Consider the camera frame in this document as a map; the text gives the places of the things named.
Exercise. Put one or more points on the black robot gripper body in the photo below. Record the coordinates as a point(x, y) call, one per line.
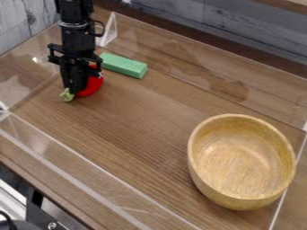
point(77, 42)

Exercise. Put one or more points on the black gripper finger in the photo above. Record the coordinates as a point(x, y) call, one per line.
point(75, 77)

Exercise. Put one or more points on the red plush strawberry toy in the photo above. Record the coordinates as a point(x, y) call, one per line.
point(95, 82)

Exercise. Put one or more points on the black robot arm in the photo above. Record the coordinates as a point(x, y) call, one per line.
point(75, 11)

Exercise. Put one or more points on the green rectangular block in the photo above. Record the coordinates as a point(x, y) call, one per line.
point(123, 65)

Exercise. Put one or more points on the black metal table clamp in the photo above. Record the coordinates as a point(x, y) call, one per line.
point(37, 216)

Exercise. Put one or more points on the wooden bowl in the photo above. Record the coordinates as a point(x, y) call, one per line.
point(240, 161)

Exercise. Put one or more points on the clear acrylic tray wall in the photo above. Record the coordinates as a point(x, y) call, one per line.
point(93, 195)

